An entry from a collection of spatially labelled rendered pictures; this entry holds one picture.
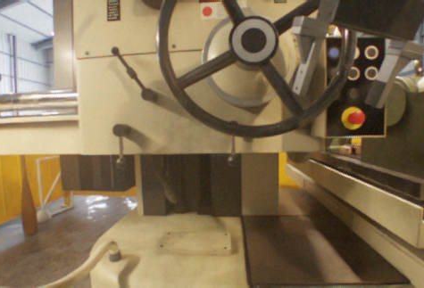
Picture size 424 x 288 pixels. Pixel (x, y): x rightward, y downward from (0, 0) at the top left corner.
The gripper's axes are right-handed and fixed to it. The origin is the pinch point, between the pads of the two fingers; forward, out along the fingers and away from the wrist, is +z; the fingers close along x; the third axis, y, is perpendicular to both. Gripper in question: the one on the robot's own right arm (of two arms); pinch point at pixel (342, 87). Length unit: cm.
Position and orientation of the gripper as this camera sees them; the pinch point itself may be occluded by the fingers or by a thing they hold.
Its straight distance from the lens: 40.3
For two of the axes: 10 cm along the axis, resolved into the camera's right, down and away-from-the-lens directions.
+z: -1.4, 8.8, 4.5
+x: 9.9, 1.0, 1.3
